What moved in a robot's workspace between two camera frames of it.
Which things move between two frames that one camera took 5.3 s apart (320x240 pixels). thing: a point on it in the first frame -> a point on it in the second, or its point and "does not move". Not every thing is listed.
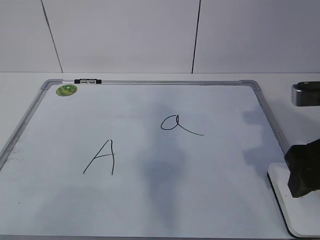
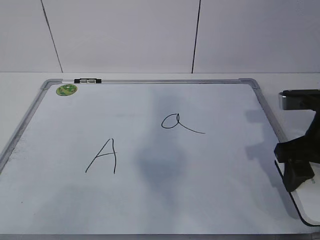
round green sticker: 66,90 does not move
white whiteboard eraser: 302,213 -> 306,196
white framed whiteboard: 143,158 does not move
